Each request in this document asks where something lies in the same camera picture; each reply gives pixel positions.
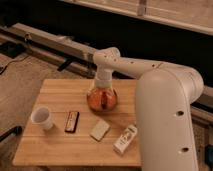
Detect grey metal floor rail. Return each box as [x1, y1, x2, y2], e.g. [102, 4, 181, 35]
[0, 23, 213, 125]

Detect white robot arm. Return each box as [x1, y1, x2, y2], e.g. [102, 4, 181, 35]
[93, 47, 204, 171]

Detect black cable on floor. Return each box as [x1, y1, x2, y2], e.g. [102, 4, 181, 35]
[0, 54, 30, 76]

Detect beige rectangular sponge block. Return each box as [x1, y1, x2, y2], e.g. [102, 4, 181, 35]
[90, 120, 110, 141]

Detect black bar at left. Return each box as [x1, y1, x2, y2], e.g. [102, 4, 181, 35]
[0, 126, 22, 142]

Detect blue object at right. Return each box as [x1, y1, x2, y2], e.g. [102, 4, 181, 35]
[205, 144, 213, 170]

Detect white ceramic cup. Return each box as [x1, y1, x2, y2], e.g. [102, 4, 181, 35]
[30, 106, 53, 130]

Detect orange round bowl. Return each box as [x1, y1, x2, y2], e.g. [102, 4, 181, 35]
[87, 87, 117, 111]

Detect white printed small box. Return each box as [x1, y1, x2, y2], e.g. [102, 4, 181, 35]
[113, 125, 137, 155]

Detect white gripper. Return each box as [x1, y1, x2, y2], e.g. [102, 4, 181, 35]
[95, 67, 111, 109]

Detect light wooden table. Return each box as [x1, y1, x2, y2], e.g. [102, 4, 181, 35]
[13, 79, 141, 167]

